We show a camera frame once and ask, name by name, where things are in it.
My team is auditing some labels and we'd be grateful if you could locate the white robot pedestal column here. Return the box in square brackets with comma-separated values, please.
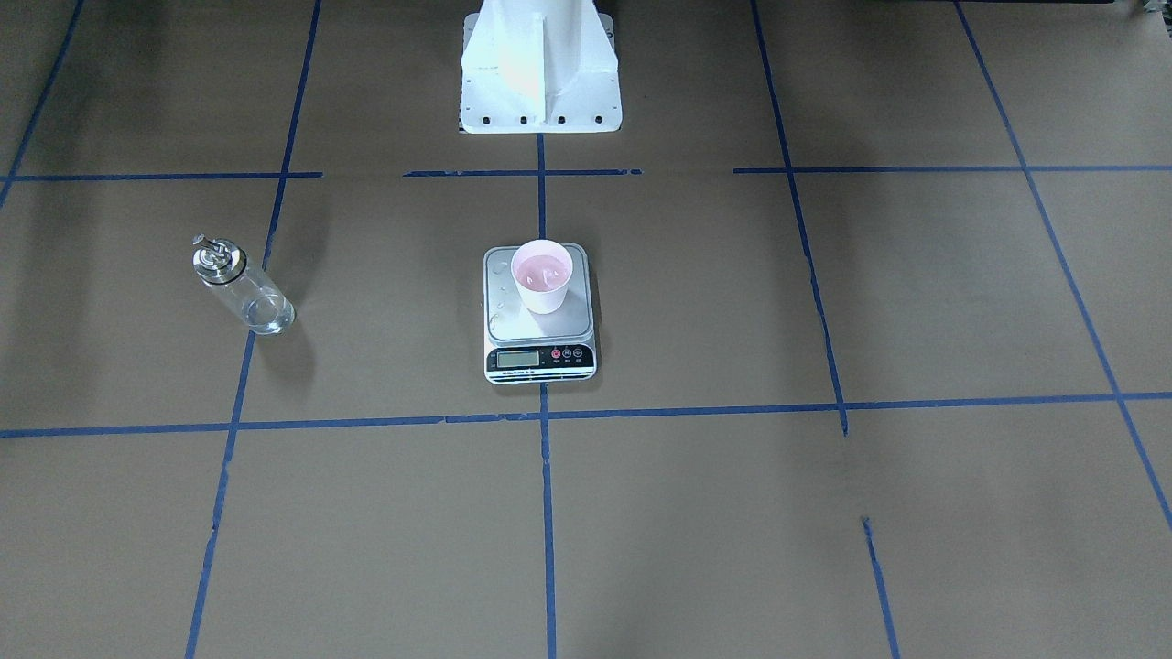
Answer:
[458, 1, 624, 135]

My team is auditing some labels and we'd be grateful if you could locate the silver digital kitchen scale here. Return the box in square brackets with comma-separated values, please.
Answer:
[482, 243, 599, 385]

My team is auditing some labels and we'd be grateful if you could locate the pink plastic cup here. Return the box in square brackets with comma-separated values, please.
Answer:
[510, 239, 575, 315]

